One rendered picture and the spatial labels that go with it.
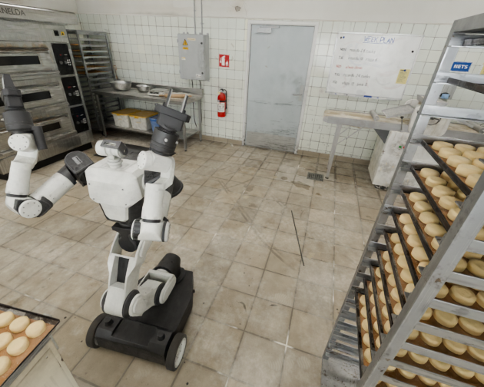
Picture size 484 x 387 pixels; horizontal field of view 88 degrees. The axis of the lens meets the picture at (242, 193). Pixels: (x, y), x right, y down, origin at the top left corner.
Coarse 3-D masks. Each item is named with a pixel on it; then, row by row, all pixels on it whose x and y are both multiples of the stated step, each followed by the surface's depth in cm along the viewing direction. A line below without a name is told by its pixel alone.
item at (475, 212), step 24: (480, 192) 43; (456, 216) 48; (480, 216) 44; (456, 240) 48; (432, 264) 53; (456, 264) 50; (432, 288) 54; (408, 312) 59; (408, 336) 63; (384, 360) 69; (360, 384) 80
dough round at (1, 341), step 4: (4, 332) 79; (8, 332) 79; (0, 336) 78; (4, 336) 78; (8, 336) 78; (12, 336) 79; (0, 340) 77; (4, 340) 77; (8, 340) 77; (0, 344) 76; (4, 344) 76; (8, 344) 77; (0, 348) 76; (4, 348) 76
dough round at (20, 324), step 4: (20, 316) 84; (24, 316) 84; (16, 320) 82; (20, 320) 82; (24, 320) 82; (28, 320) 83; (12, 324) 81; (16, 324) 81; (20, 324) 81; (24, 324) 81; (28, 324) 83; (12, 328) 80; (16, 328) 80; (20, 328) 80; (24, 328) 81; (12, 332) 81; (16, 332) 80
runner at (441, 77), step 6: (438, 72) 72; (444, 72) 71; (450, 72) 71; (438, 78) 72; (444, 78) 72; (456, 78) 71; (462, 78) 71; (468, 78) 70; (474, 78) 70; (480, 78) 69; (450, 84) 70
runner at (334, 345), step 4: (332, 340) 140; (332, 344) 141; (336, 344) 140; (340, 344) 139; (344, 344) 138; (332, 348) 139; (336, 348) 139; (340, 348) 139; (344, 348) 139; (348, 348) 138; (352, 348) 137; (348, 352) 137; (352, 352) 137; (356, 352) 137; (356, 356) 136
